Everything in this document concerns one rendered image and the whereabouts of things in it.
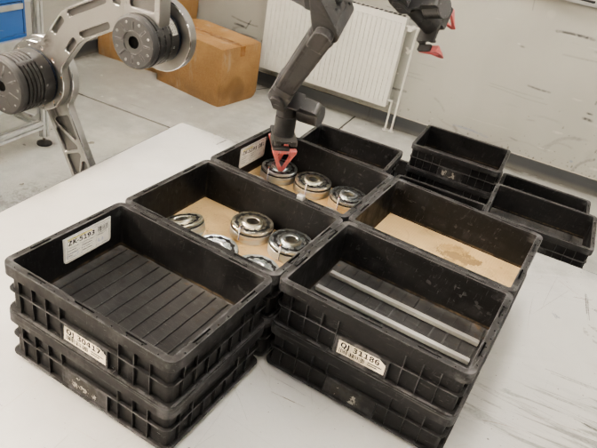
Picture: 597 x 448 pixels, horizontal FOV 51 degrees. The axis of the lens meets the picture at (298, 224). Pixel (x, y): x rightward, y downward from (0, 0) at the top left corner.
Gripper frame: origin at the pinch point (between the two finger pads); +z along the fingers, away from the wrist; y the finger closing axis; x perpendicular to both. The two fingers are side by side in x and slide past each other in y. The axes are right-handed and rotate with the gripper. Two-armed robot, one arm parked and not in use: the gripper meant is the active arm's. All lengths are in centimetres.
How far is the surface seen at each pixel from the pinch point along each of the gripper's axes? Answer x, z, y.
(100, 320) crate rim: 40, -8, -73
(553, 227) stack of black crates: -122, 41, 36
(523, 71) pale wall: -185, 31, 200
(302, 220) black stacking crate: -1.3, -2.3, -32.0
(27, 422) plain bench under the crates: 53, 15, -75
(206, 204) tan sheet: 20.5, 3.4, -18.3
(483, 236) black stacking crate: -49, 0, -32
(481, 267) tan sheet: -46, 4, -40
